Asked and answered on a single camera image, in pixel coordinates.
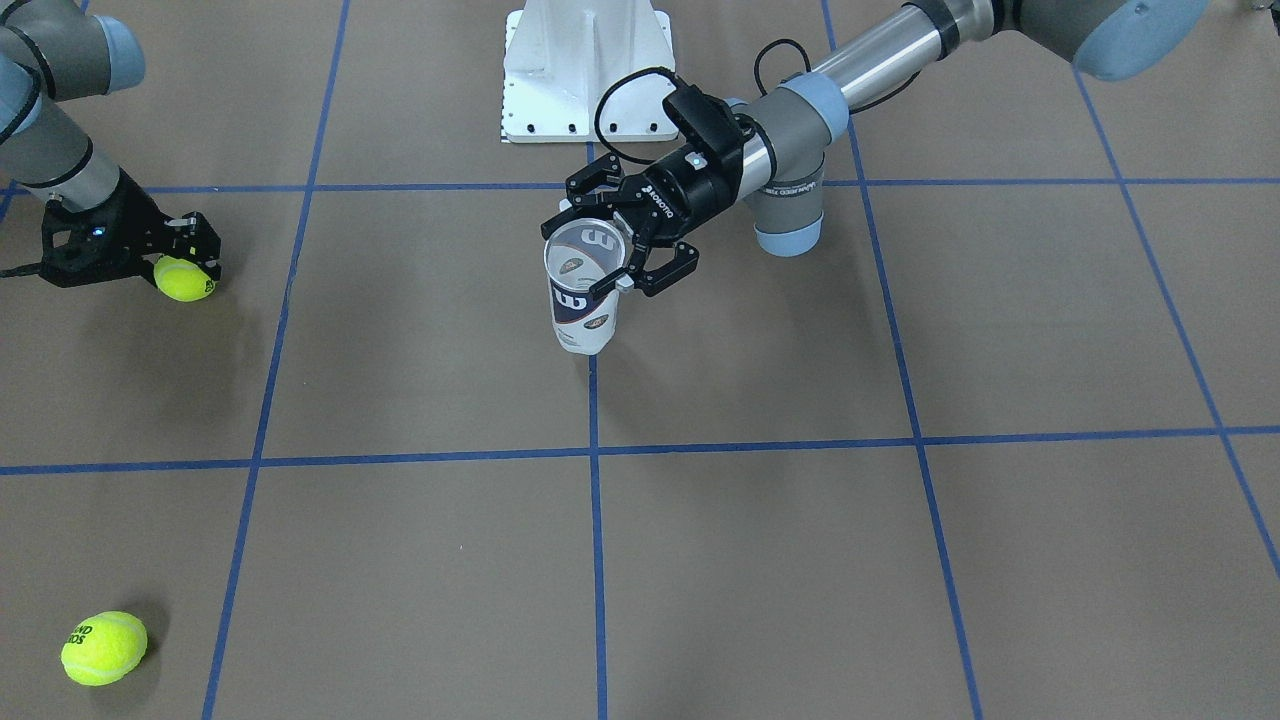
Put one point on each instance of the tennis ball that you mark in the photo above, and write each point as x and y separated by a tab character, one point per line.
181	280
104	648

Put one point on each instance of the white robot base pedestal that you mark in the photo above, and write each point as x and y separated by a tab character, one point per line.
561	56

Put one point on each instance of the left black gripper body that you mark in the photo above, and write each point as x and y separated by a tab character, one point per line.
692	188

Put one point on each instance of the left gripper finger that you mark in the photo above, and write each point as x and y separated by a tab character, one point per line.
650	281
595	192

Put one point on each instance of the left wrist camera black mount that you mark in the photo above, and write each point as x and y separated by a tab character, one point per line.
708	123

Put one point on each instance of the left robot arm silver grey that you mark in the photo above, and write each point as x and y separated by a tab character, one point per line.
769	153

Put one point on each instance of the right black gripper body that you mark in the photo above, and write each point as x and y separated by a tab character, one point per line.
133	222

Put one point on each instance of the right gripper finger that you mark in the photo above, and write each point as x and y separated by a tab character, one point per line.
192	238

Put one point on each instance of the clear tennis ball can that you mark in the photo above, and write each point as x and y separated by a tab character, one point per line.
576	256

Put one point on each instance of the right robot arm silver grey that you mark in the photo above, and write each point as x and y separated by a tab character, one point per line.
53	52

